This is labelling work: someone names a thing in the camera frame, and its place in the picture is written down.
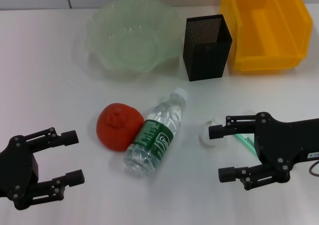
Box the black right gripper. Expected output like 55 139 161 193
208 112 319 192

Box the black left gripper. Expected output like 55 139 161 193
0 127 85 210

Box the green utility knife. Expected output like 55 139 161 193
235 134 257 154

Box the white paper ball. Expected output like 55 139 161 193
198 110 253 149

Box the red-orange fruit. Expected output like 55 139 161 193
96 102 145 152

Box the clear water bottle green label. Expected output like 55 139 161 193
124 87 188 178

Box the black mesh pen holder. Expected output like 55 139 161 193
182 14 233 82

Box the green glass fruit plate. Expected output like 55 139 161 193
86 0 184 80

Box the yellow plastic storage bin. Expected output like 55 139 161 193
219 0 314 72

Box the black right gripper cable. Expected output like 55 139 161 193
308 160 319 178

